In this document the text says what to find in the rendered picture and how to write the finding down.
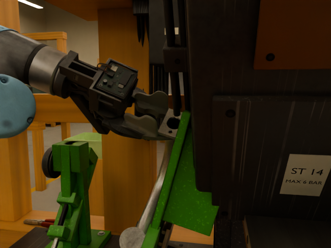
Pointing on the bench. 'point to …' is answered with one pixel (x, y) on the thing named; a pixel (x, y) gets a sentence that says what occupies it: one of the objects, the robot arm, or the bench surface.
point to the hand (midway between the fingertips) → (169, 128)
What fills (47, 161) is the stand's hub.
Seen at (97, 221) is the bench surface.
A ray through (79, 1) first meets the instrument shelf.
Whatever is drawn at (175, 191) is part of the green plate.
